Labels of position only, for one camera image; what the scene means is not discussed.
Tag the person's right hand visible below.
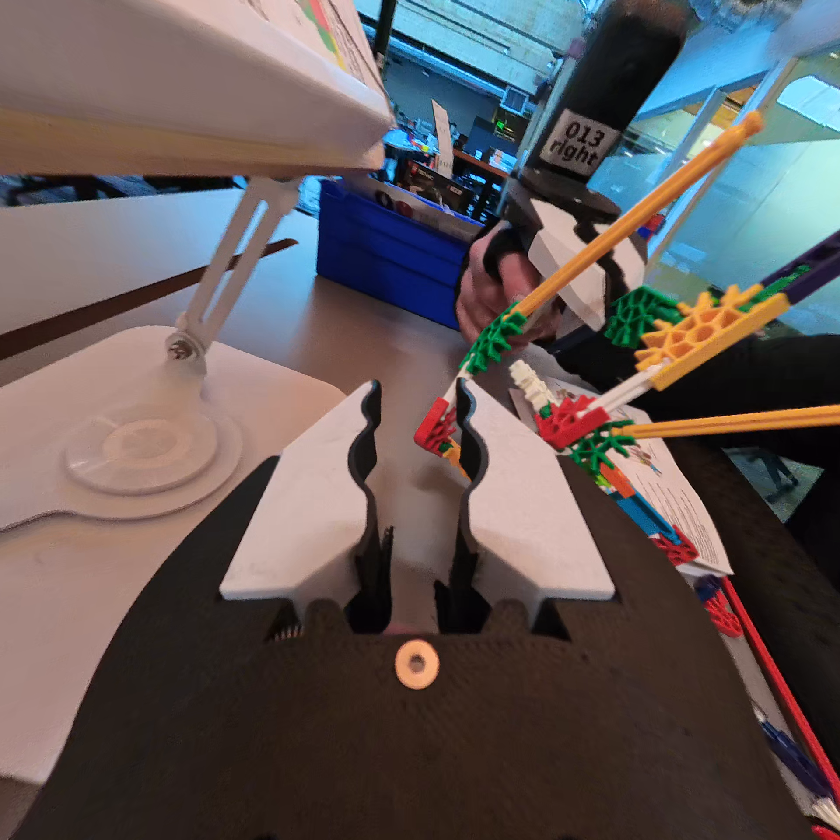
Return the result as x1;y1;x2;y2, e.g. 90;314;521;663
456;222;567;350

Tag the illustrated toy leaflet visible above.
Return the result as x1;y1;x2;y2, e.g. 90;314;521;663
508;377;735;578

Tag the printed instruction sheet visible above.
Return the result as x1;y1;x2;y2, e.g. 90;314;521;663
249;0;388;99

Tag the colourful construction toy model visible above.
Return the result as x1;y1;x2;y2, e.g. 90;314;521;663
413;112;840;567

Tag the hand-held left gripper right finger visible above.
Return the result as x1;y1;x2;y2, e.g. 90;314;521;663
435;377;622;635

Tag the black toy set box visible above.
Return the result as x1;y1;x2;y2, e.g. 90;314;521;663
394;161;483;211

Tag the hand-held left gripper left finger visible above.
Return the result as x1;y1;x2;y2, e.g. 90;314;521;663
220;381;395;635

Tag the blue rod cross assembly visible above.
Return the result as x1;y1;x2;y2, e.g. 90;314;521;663
696;574;840;809

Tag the black metal pole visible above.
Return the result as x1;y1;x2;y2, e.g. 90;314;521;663
373;0;399;67

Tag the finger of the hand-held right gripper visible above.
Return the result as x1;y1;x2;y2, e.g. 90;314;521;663
528;200;609;330
619;233;651;284

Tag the white book stand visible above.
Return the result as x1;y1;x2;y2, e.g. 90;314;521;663
0;0;396;785

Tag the person's right forearm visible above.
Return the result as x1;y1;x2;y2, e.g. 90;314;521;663
558;328;840;460

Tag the white printed booklet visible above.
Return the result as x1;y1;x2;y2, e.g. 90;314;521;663
354;174;485;242

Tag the blue plastic box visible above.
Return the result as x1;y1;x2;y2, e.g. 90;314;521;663
316;177;487;329

